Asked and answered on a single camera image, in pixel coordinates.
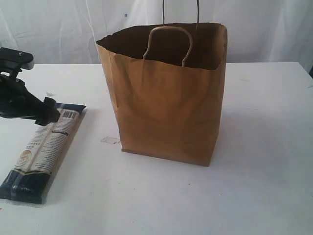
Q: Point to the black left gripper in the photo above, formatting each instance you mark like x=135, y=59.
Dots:
x=15, y=100

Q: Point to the white backdrop curtain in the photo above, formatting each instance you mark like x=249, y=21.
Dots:
x=66, y=31

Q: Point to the clear tape piece on table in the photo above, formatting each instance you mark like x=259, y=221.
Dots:
x=110, y=140

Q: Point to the blue white spaghetti packet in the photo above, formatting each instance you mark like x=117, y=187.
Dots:
x=28, y=181

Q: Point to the large brown paper shopping bag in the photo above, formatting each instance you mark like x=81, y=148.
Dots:
x=166, y=84

